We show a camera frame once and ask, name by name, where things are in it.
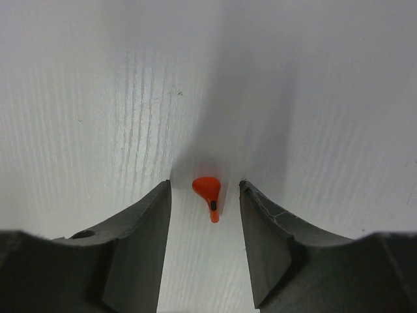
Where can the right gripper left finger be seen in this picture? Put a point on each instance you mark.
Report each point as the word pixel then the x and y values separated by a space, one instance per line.
pixel 114 266

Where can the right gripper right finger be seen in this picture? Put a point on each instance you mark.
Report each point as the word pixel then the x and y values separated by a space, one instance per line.
pixel 297 267

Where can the orange earbud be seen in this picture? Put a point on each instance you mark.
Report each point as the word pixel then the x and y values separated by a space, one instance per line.
pixel 208 188

